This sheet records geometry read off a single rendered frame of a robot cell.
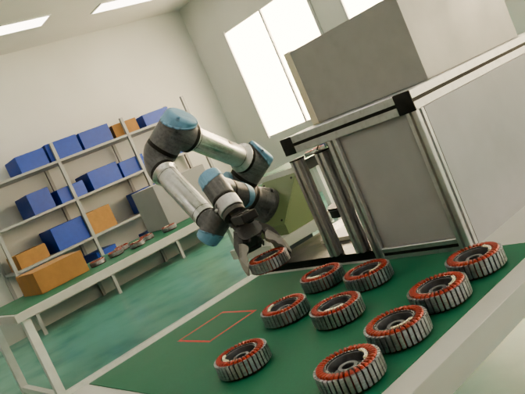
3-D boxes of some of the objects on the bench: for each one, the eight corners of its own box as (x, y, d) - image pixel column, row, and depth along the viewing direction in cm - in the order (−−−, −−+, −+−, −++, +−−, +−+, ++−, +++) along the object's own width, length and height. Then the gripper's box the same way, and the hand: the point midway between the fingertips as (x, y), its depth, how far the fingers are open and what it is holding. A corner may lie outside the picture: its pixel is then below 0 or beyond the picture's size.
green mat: (89, 384, 161) (88, 383, 161) (259, 275, 198) (259, 275, 198) (345, 428, 87) (344, 426, 87) (542, 241, 124) (541, 240, 123)
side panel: (376, 261, 158) (326, 142, 155) (383, 256, 160) (334, 137, 157) (472, 249, 136) (416, 110, 133) (479, 244, 138) (423, 106, 135)
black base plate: (268, 272, 198) (265, 266, 197) (388, 195, 236) (386, 189, 236) (378, 258, 160) (375, 250, 160) (500, 169, 199) (498, 162, 199)
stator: (316, 318, 135) (309, 302, 135) (366, 299, 133) (358, 284, 133) (314, 338, 124) (306, 320, 124) (367, 318, 122) (360, 301, 122)
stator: (323, 276, 165) (317, 263, 165) (355, 272, 156) (349, 258, 156) (296, 296, 158) (290, 283, 157) (328, 293, 149) (322, 278, 149)
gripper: (260, 208, 188) (298, 259, 178) (205, 235, 183) (241, 290, 173) (260, 191, 181) (299, 244, 171) (203, 219, 175) (241, 276, 166)
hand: (269, 261), depth 170 cm, fingers closed on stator, 13 cm apart
